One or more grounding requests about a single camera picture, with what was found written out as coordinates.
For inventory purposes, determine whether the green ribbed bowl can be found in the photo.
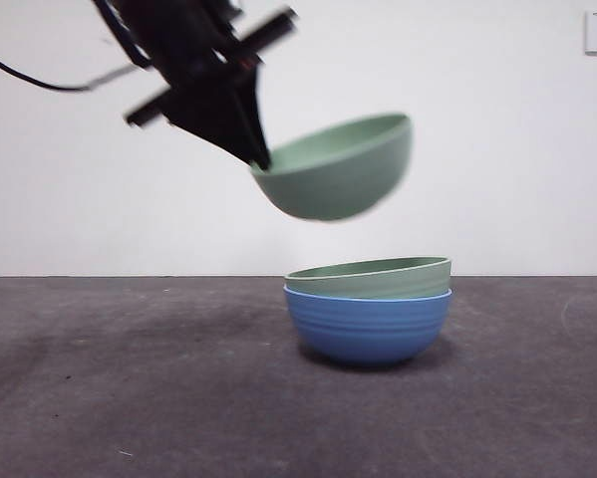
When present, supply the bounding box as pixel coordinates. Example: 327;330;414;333
283;255;453;302
249;113;413;222

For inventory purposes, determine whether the black cable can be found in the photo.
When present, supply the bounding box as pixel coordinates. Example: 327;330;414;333
0;47;93;94

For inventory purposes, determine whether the blue ribbed bowl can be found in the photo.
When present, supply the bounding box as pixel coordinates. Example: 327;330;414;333
283;286;453;369

